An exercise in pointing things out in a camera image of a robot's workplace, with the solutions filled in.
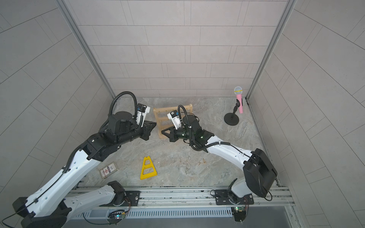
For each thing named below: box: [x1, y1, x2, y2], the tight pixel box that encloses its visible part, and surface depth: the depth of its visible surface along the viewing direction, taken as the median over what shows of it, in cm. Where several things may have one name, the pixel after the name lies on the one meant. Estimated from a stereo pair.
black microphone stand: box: [223, 98, 241, 126], surface depth 104 cm
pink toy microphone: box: [233, 85, 244, 114], surface depth 88 cm
